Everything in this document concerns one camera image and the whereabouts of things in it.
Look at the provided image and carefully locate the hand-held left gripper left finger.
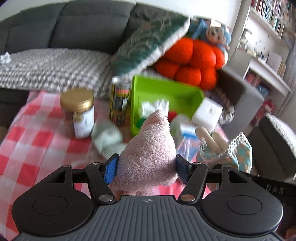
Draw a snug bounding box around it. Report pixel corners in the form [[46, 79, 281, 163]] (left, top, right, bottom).
[[47, 154, 119, 205]]

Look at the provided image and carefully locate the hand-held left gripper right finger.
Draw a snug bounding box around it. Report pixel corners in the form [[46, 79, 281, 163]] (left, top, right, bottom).
[[176, 155, 252, 202]]

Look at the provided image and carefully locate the light green towel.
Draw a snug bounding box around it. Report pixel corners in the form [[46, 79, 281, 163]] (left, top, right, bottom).
[[91, 120, 127, 160]]

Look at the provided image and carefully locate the pink plush toy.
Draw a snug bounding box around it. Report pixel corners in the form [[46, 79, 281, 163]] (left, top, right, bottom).
[[110, 109, 178, 196]]

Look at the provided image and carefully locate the red white Christmas plush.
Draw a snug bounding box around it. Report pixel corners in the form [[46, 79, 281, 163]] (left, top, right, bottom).
[[168, 111, 183, 121]]

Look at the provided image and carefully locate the rag doll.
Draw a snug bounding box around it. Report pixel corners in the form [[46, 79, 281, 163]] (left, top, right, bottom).
[[195, 126, 253, 173]]

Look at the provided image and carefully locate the white sponge block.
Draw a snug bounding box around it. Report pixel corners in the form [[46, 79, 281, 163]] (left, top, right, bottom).
[[191, 97, 223, 130]]

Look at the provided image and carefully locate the white cloth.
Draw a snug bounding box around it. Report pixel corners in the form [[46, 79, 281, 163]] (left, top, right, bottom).
[[141, 98, 170, 117]]

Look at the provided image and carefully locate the green plastic bin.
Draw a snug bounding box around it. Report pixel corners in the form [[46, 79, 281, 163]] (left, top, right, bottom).
[[130, 75, 204, 137]]

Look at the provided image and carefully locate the glass jar with gold lid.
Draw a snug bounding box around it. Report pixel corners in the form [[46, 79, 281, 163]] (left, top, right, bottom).
[[60, 89, 95, 139]]

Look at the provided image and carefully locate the black drink can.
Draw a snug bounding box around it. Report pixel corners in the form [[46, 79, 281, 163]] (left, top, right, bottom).
[[109, 76, 132, 127]]

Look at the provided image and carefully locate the red checked tablecloth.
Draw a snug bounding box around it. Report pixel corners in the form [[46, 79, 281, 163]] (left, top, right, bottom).
[[0, 89, 232, 241]]

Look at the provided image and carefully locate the orange pumpkin cushion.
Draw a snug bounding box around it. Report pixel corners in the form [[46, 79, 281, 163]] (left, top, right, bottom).
[[162, 37, 226, 70], [154, 59, 219, 90]]

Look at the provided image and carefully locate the grey checked blanket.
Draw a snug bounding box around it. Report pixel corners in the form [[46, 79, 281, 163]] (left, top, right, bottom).
[[0, 48, 235, 124]]

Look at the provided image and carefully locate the white bookshelf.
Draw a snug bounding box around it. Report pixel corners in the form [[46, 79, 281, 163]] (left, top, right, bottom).
[[228, 0, 296, 130]]

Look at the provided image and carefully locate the green branch-print pillow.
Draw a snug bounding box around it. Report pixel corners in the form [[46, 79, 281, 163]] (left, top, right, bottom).
[[110, 11, 191, 77]]

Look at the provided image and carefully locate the blue monkey plush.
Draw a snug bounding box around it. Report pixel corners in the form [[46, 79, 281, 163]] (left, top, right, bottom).
[[192, 19, 232, 54]]

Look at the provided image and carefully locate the dark grey sofa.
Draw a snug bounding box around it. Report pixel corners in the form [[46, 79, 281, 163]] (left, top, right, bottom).
[[0, 0, 264, 130]]

